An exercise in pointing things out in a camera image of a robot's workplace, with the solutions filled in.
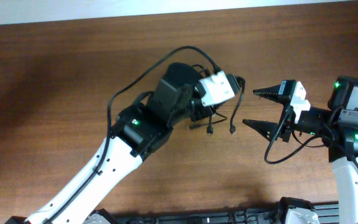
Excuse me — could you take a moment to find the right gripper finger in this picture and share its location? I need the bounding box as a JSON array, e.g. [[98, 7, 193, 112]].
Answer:
[[253, 85, 280, 103], [242, 119, 278, 141]]

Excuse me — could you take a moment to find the thin black usb cable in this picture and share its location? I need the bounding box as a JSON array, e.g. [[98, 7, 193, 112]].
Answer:
[[188, 105, 229, 135]]

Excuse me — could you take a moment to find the thick black cable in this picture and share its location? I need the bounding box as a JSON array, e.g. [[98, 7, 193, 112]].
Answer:
[[188, 76, 247, 136]]

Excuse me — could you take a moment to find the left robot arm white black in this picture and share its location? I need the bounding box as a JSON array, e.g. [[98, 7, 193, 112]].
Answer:
[[7, 63, 239, 223]]

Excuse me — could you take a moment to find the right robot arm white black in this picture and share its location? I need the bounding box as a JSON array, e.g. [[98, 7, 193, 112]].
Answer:
[[243, 76, 358, 223]]

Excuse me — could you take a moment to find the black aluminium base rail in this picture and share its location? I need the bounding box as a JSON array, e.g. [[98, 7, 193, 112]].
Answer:
[[84, 197, 339, 224]]

